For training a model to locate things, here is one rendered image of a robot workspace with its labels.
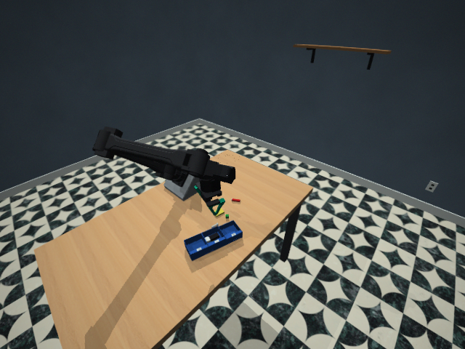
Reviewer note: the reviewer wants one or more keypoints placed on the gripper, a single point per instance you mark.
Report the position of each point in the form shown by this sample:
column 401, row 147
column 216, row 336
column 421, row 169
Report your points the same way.
column 204, row 189

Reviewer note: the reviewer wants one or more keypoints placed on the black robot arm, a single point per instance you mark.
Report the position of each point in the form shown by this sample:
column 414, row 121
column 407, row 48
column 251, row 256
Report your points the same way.
column 163, row 161

